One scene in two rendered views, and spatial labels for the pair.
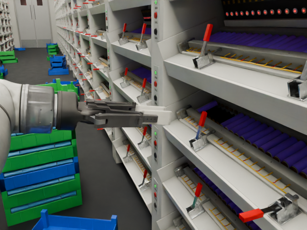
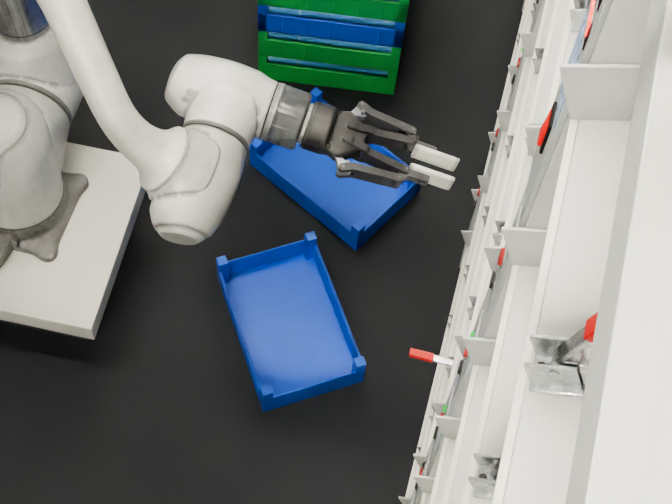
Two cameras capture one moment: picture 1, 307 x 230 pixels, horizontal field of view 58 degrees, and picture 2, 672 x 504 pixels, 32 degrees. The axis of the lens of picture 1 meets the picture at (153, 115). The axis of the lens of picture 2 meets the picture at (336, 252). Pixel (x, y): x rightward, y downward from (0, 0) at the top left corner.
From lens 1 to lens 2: 1.36 m
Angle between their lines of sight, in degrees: 47
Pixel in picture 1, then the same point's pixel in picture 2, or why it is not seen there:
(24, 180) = (300, 26)
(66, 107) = (313, 139)
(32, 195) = (307, 51)
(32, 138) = not seen: outside the picture
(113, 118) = (360, 173)
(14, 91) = (261, 107)
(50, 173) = (347, 32)
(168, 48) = not seen: hidden behind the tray
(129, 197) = (485, 125)
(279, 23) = not seen: hidden behind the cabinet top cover
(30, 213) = (298, 75)
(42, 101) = (287, 128)
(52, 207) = (337, 80)
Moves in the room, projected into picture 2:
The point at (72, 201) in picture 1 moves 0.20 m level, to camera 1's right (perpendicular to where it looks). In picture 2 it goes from (375, 84) to (453, 130)
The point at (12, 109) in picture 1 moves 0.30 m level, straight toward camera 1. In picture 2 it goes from (253, 131) to (218, 314)
